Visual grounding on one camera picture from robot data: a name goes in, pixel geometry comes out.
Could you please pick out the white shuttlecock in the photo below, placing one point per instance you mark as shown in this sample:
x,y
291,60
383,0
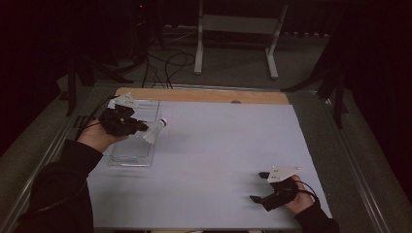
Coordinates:
x,y
155,131

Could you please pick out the black metal stand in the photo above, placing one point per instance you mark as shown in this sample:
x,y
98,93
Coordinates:
x,y
71,90
338,103

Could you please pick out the aluminium floor rail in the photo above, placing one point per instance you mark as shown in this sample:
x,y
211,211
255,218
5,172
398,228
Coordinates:
x,y
42,161
356,168

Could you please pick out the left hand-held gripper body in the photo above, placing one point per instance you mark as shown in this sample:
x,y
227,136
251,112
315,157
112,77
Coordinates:
x,y
118,123

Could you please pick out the person's left hand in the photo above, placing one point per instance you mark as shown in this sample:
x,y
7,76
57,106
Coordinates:
x,y
95,137

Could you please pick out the wooden table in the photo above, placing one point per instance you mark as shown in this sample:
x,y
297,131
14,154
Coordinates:
x,y
200,95

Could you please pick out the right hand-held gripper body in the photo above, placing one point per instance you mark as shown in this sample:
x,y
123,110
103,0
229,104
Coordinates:
x,y
280,194

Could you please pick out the person's right hand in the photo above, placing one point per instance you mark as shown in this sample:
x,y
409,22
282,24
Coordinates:
x,y
302,199

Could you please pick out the white table cover board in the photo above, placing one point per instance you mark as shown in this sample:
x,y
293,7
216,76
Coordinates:
x,y
226,194

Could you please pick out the clear plastic container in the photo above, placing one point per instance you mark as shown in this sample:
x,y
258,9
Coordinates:
x,y
132,152

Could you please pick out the white metal stand frame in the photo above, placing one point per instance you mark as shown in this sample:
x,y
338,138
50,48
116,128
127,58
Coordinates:
x,y
239,24

